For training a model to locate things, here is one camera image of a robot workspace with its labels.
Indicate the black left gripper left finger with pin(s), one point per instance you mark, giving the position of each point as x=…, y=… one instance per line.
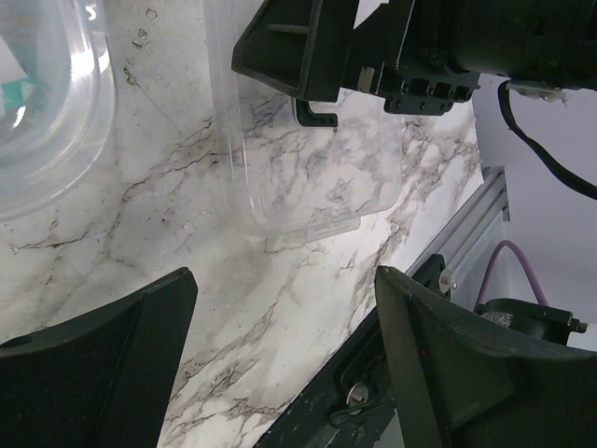
x=101, y=379

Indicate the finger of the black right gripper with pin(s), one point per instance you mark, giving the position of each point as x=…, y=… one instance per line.
x=298, y=47

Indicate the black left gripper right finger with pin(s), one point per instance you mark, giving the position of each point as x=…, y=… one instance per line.
x=460, y=380

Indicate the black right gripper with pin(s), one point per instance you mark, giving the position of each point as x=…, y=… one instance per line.
x=421, y=57

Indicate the clear box lid black handle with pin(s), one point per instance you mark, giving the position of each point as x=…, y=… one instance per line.
x=277, y=177

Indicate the clear plastic tray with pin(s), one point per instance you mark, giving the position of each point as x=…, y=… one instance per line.
x=38, y=168

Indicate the teal white dressing packet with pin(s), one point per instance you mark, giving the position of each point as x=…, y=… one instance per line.
x=24, y=90

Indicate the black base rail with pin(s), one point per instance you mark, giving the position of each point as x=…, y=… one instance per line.
x=359, y=363

